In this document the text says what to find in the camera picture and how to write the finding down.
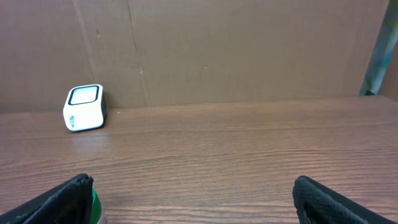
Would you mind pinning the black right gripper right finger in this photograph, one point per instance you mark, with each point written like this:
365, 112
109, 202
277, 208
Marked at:
317, 204

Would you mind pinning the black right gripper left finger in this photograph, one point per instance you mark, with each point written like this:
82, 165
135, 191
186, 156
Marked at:
69, 202

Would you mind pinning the green lid white jar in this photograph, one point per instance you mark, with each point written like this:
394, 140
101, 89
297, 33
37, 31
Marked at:
98, 215

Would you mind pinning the white barcode scanner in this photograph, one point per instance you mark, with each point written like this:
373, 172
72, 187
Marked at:
85, 108

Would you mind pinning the green blue corner strip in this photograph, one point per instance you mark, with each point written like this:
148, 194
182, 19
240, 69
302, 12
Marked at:
382, 52

